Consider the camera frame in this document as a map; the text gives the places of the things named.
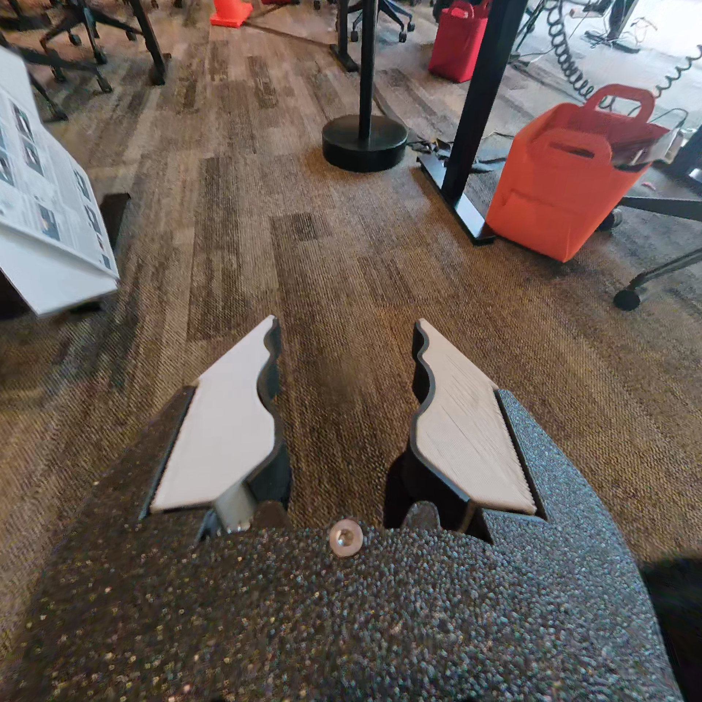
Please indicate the black floor stand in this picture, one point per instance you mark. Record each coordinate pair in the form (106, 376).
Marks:
(364, 148)

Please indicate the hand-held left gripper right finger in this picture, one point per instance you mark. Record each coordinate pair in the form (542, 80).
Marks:
(472, 433)

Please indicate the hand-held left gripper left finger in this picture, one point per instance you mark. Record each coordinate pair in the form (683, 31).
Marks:
(225, 433)

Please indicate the printed paper sheet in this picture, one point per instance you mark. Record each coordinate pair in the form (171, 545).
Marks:
(44, 219)

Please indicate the black chair base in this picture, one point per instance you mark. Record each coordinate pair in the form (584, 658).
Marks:
(669, 208)
(145, 49)

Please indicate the orange traffic cone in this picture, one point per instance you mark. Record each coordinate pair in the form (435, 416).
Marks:
(233, 13)

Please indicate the orange hanging pouch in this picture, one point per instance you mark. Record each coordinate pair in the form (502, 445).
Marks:
(559, 197)

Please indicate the wooden work table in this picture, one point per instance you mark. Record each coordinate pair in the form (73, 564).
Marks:
(483, 77)

